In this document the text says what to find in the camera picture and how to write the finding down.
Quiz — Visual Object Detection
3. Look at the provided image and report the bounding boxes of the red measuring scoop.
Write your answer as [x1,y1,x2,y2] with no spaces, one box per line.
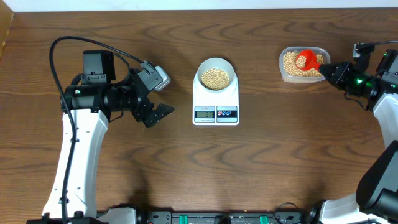
[297,49,320,71]

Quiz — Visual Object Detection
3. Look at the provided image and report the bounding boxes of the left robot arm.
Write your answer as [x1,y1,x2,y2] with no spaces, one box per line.
[35,50,174,223]

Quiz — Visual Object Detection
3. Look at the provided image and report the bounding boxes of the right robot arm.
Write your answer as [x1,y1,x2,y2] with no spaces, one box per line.
[307,43,397,223]

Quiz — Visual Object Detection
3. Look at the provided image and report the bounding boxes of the soybeans in scoop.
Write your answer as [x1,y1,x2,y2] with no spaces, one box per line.
[295,55,307,70]

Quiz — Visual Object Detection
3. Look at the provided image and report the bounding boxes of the white digital kitchen scale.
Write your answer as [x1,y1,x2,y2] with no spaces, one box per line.
[192,73,239,126]

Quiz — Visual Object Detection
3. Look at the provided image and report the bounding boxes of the soybeans in bowl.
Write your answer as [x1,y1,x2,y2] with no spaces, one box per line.
[201,68,229,91]

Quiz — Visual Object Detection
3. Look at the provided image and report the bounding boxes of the pale grey bowl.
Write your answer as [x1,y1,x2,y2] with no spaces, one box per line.
[196,58,237,91]

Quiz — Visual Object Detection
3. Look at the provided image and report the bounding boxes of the clear plastic container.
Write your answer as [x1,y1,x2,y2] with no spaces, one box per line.
[279,47,331,83]

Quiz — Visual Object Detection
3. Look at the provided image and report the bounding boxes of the soybeans in container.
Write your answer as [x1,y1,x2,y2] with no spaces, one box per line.
[282,52,321,77]

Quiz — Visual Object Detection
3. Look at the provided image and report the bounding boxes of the brown cardboard box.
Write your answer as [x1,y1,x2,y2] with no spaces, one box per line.
[0,0,14,57]

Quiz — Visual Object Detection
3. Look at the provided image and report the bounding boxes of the right black cable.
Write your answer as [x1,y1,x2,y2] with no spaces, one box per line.
[366,39,398,47]

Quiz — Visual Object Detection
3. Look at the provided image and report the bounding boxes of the black cable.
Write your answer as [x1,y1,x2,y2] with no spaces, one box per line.
[366,39,398,47]
[49,35,144,224]

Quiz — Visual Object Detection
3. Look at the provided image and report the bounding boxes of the left black cable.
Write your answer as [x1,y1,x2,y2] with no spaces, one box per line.
[49,35,144,224]

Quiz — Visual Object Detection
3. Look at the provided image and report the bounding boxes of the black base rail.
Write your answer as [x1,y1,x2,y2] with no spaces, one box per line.
[98,209,305,224]

